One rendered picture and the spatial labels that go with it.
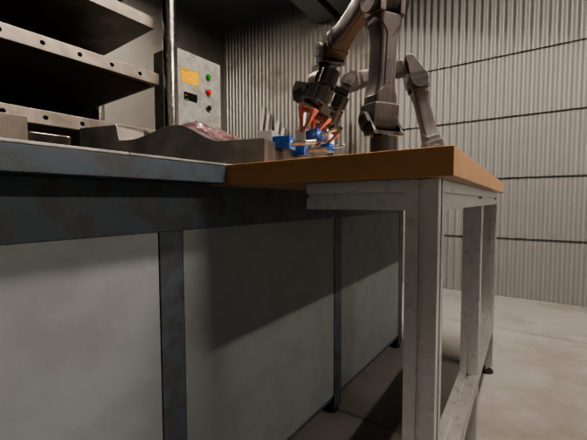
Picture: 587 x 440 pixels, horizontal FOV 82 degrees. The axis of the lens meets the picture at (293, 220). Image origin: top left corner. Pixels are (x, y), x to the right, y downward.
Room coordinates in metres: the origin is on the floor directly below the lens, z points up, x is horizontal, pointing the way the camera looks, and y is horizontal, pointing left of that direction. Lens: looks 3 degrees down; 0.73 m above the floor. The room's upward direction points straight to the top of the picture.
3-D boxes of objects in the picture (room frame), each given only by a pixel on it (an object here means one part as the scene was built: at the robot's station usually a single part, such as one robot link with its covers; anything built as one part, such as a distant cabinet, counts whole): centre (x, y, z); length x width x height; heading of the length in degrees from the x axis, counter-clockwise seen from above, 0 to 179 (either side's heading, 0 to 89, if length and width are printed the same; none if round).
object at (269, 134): (0.76, 0.01, 0.86); 0.13 x 0.05 x 0.05; 71
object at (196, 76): (1.82, 0.55, 0.74); 0.30 x 0.22 x 1.47; 144
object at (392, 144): (0.80, -0.21, 0.84); 0.20 x 0.07 x 0.08; 146
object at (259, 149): (0.90, 0.25, 0.86); 0.50 x 0.26 x 0.11; 71
